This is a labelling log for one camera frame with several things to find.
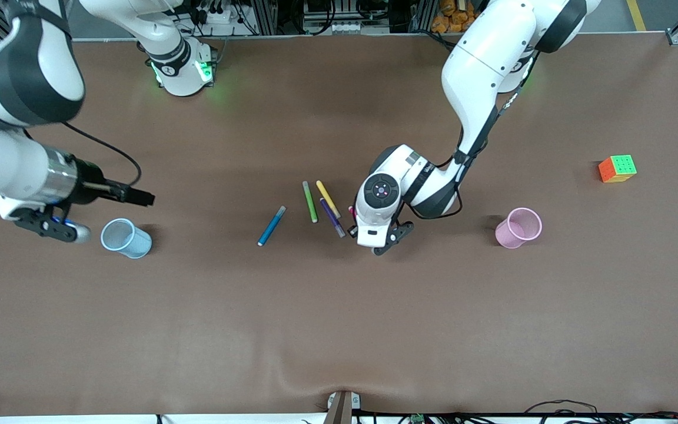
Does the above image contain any blue marker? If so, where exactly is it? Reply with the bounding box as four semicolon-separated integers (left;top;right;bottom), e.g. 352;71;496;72
257;206;287;247

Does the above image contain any purple marker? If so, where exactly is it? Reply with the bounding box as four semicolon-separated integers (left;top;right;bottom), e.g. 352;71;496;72
320;197;347;239

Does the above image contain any yellow marker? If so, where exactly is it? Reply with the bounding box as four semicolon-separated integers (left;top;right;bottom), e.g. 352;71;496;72
315;180;343;220

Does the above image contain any light blue mesh cup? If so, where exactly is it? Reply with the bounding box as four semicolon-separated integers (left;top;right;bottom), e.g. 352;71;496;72
101;218;152;259

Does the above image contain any green marker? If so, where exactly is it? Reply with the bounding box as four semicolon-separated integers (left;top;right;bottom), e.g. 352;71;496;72
302;180;319;224

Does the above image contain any pink mesh cup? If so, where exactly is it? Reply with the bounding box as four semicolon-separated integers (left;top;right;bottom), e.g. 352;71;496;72
495;207;543;249

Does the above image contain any orange packets pile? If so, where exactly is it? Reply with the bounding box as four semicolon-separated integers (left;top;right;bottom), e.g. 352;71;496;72
430;0;493;34

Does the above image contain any colourful puzzle cube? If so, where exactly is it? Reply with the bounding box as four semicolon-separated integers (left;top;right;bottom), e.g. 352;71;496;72
598;154;638;184

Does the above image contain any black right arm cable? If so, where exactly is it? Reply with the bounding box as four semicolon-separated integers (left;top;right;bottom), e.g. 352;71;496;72
59;122;142;188

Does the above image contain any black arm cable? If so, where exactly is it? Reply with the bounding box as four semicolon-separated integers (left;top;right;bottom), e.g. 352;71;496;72
430;91;519;220
59;122;142;188

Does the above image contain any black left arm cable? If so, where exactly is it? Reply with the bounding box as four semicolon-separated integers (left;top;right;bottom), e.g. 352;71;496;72
430;91;519;220

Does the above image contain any table edge clamp bracket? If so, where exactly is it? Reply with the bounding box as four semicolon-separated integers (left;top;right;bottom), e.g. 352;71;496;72
323;390;362;424

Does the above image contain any black floor cable bundle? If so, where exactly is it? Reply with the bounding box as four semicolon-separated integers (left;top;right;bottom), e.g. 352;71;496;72
521;399;678;424

